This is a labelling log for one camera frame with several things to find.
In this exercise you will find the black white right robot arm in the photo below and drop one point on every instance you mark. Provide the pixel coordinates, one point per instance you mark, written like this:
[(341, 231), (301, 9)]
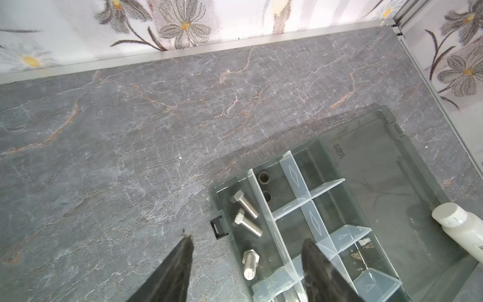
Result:
[(462, 226)]

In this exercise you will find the green plastic organizer box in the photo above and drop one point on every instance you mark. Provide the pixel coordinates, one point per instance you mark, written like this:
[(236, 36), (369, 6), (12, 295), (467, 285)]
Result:
[(363, 194)]

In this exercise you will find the silver hex bolt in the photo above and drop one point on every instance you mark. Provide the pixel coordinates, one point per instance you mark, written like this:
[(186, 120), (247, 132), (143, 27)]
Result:
[(250, 226), (239, 197), (250, 261)]

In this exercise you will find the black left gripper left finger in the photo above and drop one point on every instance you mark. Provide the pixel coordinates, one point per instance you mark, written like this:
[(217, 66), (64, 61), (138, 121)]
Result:
[(170, 281)]

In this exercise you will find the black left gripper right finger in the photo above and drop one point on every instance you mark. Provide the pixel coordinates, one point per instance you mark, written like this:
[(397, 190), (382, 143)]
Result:
[(323, 281)]

